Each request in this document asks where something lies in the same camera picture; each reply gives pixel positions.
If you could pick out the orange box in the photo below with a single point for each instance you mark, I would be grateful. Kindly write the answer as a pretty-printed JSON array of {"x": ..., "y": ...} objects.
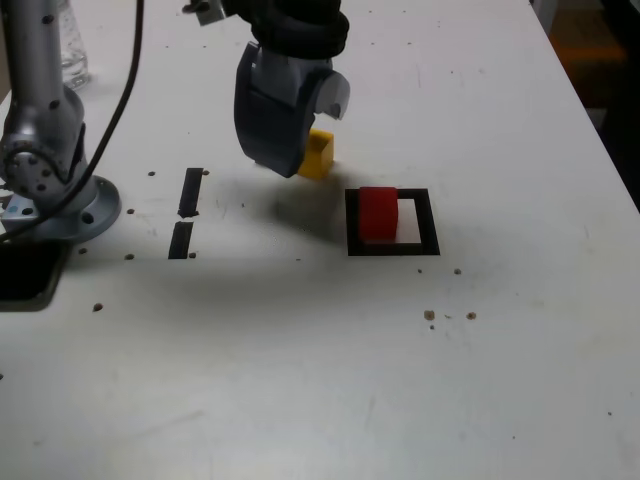
[{"x": 590, "y": 50}]

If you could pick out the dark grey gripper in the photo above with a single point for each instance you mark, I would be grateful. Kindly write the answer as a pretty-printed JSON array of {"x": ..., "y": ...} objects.
[{"x": 285, "y": 75}]

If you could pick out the red cube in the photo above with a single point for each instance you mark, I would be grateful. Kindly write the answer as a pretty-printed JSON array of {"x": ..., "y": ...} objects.
[{"x": 377, "y": 215}]

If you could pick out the black tape strip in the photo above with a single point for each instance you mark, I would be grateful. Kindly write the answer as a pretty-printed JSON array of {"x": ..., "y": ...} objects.
[{"x": 190, "y": 195}]

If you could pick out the dark flat box grey rim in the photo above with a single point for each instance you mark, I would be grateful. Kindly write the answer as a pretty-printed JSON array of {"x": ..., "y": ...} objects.
[{"x": 25, "y": 275}]

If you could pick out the yellow cube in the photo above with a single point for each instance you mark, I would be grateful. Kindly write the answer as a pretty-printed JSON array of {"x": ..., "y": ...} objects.
[{"x": 320, "y": 155}]

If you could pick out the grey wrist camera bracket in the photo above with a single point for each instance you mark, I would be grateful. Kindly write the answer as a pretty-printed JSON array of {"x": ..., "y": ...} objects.
[{"x": 210, "y": 15}]

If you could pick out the black tape square outline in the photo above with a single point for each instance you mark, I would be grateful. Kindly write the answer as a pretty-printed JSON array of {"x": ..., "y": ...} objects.
[{"x": 427, "y": 225}]

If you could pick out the clear plastic bottle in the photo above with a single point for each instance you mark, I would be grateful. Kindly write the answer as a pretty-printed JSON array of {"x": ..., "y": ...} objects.
[{"x": 75, "y": 55}]

